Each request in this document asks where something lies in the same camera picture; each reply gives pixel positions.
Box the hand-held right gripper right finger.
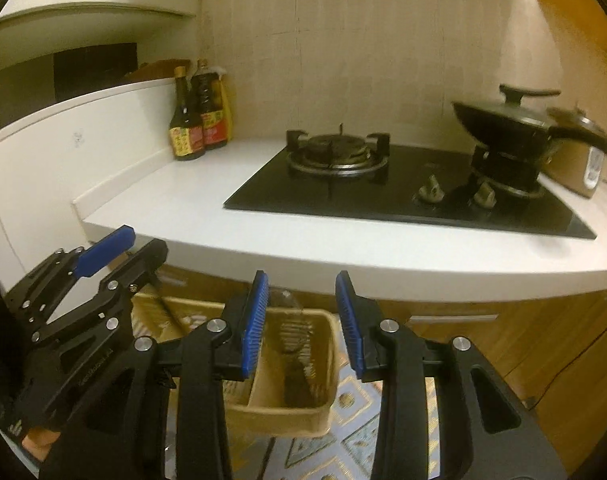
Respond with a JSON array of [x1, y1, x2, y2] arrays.
[[335, 270, 567, 480]]

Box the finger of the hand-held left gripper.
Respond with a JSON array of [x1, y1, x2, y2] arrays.
[[38, 238, 169, 351], [6, 226, 136, 333]]

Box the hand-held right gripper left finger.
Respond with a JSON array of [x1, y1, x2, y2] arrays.
[[74, 270, 272, 480]]

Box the clear plastic spoon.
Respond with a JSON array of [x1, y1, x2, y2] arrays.
[[268, 290, 304, 317]]

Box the beige plastic utensil basket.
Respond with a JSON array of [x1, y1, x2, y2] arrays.
[[131, 291, 340, 438]]

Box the person's left hand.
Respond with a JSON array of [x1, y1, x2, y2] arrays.
[[21, 425, 62, 463]]

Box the patterned cloth covered stool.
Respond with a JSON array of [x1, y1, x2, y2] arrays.
[[264, 380, 384, 480]]

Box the black glass gas stove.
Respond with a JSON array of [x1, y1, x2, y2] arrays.
[[224, 130, 597, 241]]

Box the slim dark soy sauce bottle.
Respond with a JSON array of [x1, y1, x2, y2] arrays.
[[170, 65, 206, 162]]

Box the metal stove knob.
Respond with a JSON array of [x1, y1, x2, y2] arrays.
[[417, 175, 447, 204], [472, 182, 497, 208]]

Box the wide dark sauce bottle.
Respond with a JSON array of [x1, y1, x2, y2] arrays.
[[190, 59, 229, 151]]

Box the yellow bottle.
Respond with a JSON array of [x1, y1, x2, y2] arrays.
[[218, 67, 237, 142]]

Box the black burner grate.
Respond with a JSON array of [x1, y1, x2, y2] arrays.
[[471, 145, 547, 198], [286, 124, 391, 181]]

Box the wooden board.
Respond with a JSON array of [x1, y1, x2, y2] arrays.
[[124, 59, 192, 81]]

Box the black wok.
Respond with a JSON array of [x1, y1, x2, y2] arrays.
[[452, 101, 607, 163]]

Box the black wok lid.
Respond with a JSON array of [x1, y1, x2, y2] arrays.
[[456, 85, 564, 128]]

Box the beige rice cooker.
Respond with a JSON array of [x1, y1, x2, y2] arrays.
[[546, 105, 607, 200]]

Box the metal drawer handle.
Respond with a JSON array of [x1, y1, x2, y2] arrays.
[[408, 314, 499, 325]]

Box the black power cable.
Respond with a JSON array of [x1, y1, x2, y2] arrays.
[[526, 325, 607, 408]]

